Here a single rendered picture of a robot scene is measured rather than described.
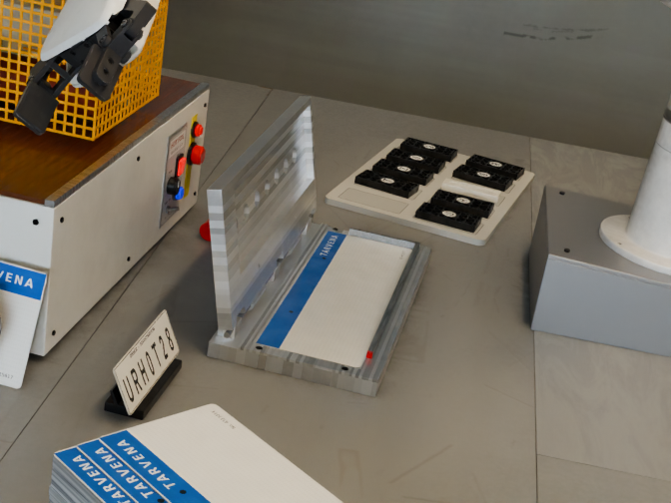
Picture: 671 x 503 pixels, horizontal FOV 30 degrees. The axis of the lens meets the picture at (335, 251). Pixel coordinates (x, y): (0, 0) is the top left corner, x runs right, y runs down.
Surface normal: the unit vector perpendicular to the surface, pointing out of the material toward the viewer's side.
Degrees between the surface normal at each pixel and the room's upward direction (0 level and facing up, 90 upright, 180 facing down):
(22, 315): 69
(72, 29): 58
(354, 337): 0
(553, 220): 3
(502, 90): 90
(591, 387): 0
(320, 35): 90
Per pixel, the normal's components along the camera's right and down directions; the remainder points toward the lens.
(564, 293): -0.14, 0.37
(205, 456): 0.15, -0.91
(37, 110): 0.73, -0.22
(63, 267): 0.97, 0.22
